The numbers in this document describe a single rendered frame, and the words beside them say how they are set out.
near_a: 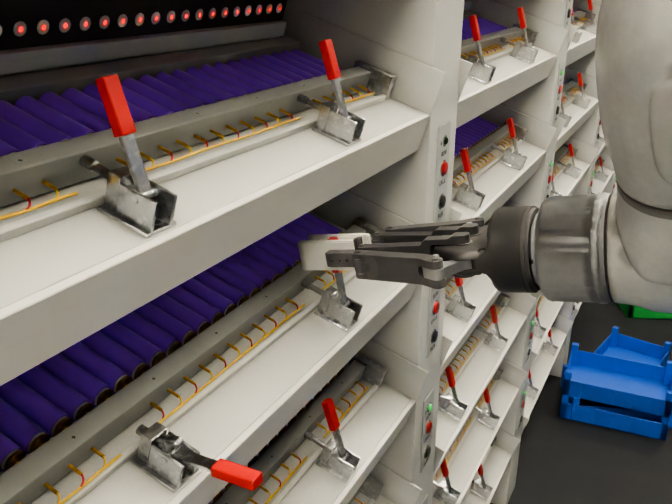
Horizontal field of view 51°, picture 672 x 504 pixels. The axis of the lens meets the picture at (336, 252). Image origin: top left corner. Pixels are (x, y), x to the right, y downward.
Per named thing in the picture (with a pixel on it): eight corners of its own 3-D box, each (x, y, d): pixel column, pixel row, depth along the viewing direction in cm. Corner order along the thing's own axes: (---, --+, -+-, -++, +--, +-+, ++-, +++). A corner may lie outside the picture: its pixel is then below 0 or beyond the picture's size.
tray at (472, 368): (519, 331, 160) (545, 282, 154) (424, 493, 111) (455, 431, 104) (441, 290, 166) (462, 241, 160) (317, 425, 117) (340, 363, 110)
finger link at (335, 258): (378, 263, 66) (365, 274, 64) (332, 263, 69) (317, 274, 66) (375, 248, 66) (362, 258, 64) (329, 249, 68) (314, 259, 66)
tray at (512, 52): (548, 76, 139) (578, 7, 132) (445, 135, 89) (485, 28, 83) (457, 40, 145) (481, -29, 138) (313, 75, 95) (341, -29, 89)
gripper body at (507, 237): (534, 309, 57) (429, 306, 62) (556, 272, 64) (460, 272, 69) (525, 221, 55) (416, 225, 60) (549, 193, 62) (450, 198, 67)
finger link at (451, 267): (495, 265, 61) (482, 288, 57) (438, 267, 64) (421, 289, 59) (492, 239, 61) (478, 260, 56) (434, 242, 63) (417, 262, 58)
